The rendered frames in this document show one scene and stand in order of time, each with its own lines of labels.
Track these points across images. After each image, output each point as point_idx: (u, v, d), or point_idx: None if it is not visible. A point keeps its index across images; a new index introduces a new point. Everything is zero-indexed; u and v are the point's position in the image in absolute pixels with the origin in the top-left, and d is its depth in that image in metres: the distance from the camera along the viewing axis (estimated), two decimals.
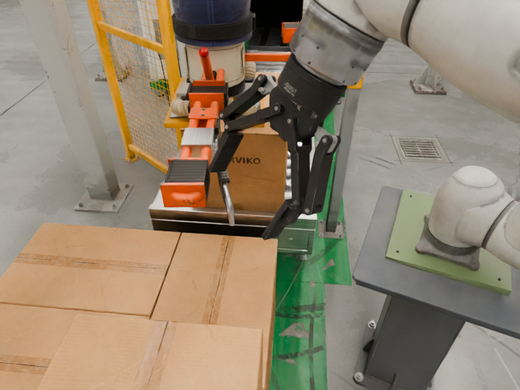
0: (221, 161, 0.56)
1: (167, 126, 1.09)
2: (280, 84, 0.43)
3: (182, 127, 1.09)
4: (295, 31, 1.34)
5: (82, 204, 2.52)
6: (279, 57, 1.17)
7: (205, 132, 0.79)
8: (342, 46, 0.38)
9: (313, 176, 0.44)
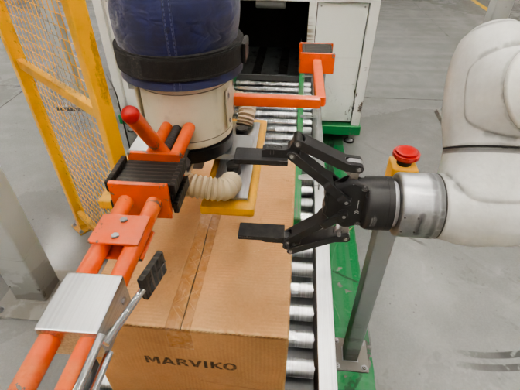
0: (251, 159, 0.50)
1: (103, 206, 0.71)
2: (371, 212, 0.50)
3: None
4: (316, 57, 0.93)
5: (2, 309, 1.81)
6: (287, 102, 0.76)
7: (100, 290, 0.39)
8: (419, 237, 0.52)
9: (316, 244, 0.57)
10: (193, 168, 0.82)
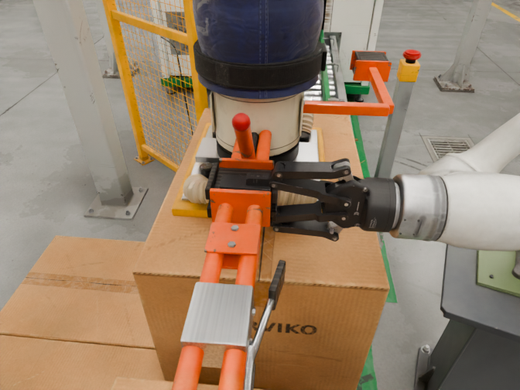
0: (236, 186, 0.53)
1: (176, 214, 0.70)
2: (371, 214, 0.49)
3: (199, 217, 0.70)
4: (373, 65, 0.93)
5: (93, 210, 2.31)
6: (356, 110, 0.76)
7: (235, 301, 0.38)
8: (419, 240, 0.52)
9: (306, 232, 0.56)
10: None
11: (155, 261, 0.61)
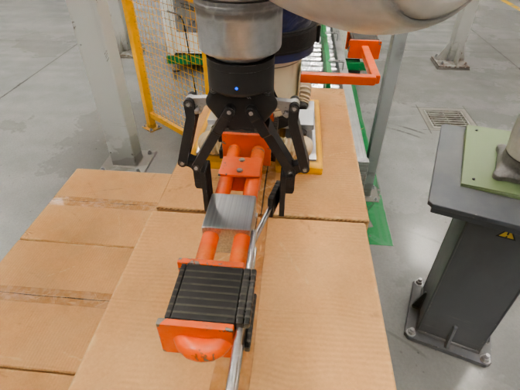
0: None
1: None
2: None
3: (210, 167, 0.82)
4: (365, 43, 1.04)
5: (104, 169, 2.43)
6: (347, 80, 0.88)
7: (242, 204, 0.50)
8: None
9: None
10: None
11: (175, 200, 0.74)
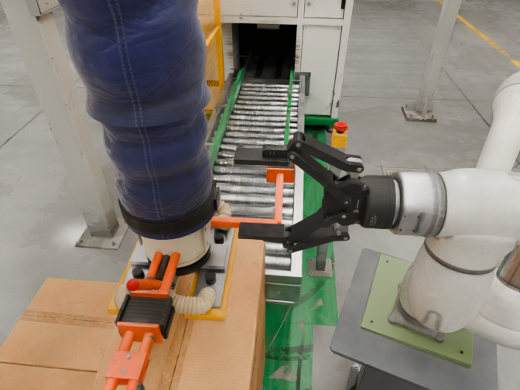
0: (251, 159, 0.50)
1: (111, 313, 0.93)
2: (371, 211, 0.50)
3: None
4: (280, 172, 1.16)
5: (83, 241, 2.63)
6: None
7: None
8: (419, 235, 0.52)
9: (316, 243, 0.58)
10: None
11: None
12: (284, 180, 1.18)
